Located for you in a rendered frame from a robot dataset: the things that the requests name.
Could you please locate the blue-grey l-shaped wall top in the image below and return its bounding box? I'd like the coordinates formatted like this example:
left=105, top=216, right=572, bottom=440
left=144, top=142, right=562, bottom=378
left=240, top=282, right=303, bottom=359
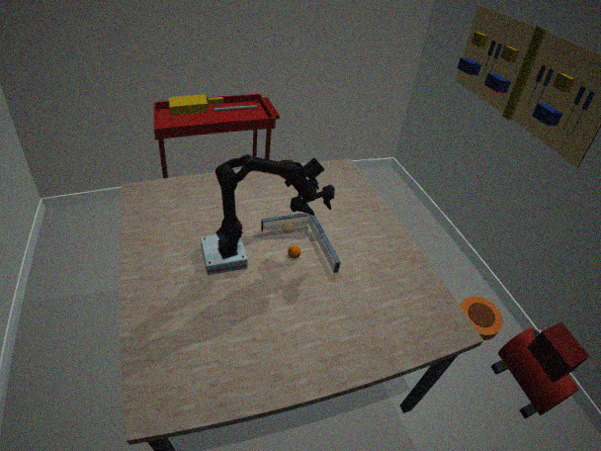
left=261, top=213, right=341, bottom=273

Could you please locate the clear l-shaped low wall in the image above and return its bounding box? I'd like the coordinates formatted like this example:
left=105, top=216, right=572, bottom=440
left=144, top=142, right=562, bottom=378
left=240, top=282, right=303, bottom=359
left=263, top=216, right=336, bottom=273

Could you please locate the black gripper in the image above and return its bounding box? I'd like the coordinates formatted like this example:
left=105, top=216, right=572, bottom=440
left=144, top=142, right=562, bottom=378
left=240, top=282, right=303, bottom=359
left=290, top=181, right=335, bottom=216

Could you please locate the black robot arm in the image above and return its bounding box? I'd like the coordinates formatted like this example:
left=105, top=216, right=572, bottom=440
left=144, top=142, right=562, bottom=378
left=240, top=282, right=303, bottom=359
left=215, top=154, right=324, bottom=259

